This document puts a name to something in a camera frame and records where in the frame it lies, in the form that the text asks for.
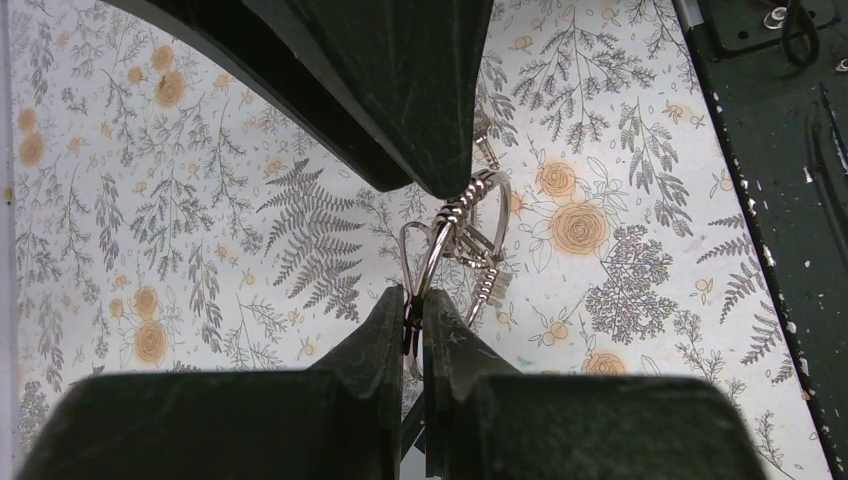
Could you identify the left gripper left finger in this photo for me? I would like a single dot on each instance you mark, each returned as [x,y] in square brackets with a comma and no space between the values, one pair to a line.
[337,419]

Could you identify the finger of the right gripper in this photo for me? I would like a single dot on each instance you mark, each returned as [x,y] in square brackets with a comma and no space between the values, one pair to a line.
[386,86]

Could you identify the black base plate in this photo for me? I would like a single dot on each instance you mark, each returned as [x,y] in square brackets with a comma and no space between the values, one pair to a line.
[774,74]

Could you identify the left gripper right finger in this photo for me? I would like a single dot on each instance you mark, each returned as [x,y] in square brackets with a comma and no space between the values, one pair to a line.
[486,420]

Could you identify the silver keyring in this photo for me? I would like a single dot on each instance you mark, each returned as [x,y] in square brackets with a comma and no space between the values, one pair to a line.
[453,234]

